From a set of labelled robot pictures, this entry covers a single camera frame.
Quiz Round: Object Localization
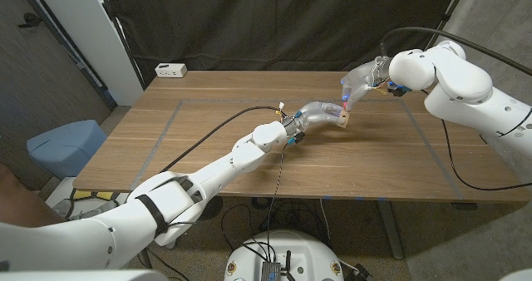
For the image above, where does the person's bare leg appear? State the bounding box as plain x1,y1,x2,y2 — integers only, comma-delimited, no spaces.
0,162,70,228

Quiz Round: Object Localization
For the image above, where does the black door handle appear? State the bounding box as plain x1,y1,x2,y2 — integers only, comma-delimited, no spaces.
17,12,42,28

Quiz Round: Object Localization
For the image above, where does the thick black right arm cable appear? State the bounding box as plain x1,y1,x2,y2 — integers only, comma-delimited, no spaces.
380,27,532,76

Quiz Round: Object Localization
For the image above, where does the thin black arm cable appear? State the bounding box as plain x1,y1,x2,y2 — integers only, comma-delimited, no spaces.
419,90,532,192
168,143,288,264

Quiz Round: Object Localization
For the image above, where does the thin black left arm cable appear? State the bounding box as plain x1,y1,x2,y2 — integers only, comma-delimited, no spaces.
168,143,288,264

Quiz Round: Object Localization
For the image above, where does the grey electronics module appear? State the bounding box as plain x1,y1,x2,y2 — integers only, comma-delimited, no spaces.
260,260,283,281

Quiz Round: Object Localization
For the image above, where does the grey table leg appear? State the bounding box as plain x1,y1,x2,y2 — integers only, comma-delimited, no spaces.
376,200,404,260

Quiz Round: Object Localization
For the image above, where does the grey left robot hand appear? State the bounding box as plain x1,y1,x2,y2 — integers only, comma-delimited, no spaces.
283,101,345,145

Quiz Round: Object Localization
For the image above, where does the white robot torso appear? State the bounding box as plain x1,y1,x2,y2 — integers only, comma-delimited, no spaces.
224,229,345,281

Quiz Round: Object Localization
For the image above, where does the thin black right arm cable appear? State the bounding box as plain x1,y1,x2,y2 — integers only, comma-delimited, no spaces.
419,90,532,192

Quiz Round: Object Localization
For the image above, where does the black floor cable tangle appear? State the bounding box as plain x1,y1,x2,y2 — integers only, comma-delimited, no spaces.
219,196,333,253

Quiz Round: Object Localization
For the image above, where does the blue padded stool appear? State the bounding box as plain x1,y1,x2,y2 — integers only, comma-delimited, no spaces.
26,119,108,180

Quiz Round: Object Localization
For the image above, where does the black curtain backdrop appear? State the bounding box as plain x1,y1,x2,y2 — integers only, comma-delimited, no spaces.
101,0,462,86

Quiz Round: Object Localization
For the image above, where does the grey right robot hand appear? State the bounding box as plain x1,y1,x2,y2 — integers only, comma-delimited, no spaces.
340,55,395,111

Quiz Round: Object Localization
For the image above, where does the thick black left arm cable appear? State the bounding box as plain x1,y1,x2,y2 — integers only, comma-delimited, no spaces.
160,105,283,175

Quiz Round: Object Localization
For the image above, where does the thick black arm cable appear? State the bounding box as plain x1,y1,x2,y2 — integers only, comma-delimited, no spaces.
160,105,283,175
380,27,532,76

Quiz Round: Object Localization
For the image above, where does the white cabinet panel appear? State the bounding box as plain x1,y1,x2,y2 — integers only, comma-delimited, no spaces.
31,0,145,106

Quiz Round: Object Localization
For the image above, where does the black round floor fan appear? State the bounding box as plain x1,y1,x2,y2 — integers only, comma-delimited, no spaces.
203,195,224,222

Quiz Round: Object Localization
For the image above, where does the white power strip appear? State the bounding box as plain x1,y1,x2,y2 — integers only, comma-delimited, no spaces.
154,62,188,79

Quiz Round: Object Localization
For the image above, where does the black backdrop stand pole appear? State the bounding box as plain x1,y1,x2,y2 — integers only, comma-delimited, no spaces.
97,0,146,91
413,0,473,72

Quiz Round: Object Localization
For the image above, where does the white floor cable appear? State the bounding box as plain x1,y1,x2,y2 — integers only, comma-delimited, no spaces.
318,198,332,244

